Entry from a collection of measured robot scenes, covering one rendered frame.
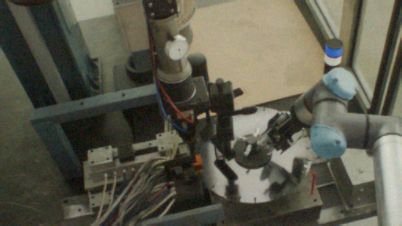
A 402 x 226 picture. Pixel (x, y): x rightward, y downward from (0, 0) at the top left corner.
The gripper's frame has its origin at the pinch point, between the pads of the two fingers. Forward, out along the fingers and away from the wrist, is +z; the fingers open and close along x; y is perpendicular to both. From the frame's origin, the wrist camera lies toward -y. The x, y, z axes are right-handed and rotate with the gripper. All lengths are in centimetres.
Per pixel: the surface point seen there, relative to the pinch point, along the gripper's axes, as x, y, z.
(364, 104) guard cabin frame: 16.0, -47.2, 3.6
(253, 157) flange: 0.0, 3.8, 3.8
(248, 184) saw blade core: 4.1, 11.0, 4.5
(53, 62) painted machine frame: -65, 7, 39
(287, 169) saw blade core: 8.7, 1.5, -0.4
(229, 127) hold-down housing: -10.2, 12.2, -7.9
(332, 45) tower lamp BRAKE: -6.9, -22.5, -21.3
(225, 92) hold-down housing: -16.2, 14.8, -18.5
